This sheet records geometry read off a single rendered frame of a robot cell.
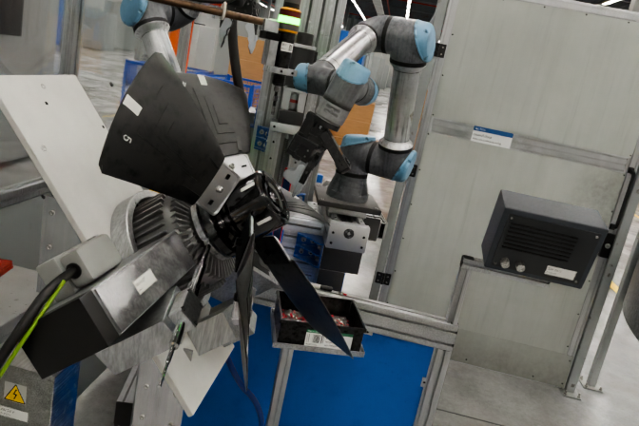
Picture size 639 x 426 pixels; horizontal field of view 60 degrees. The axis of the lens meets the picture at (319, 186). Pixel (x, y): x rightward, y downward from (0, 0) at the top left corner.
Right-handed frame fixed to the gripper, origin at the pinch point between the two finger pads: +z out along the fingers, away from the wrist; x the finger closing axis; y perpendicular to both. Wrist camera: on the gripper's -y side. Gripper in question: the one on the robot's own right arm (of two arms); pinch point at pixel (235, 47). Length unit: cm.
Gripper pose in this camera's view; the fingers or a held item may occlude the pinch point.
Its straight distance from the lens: 169.3
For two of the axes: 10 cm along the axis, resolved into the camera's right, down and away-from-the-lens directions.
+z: -1.9, 9.6, 2.2
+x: -9.7, -2.2, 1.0
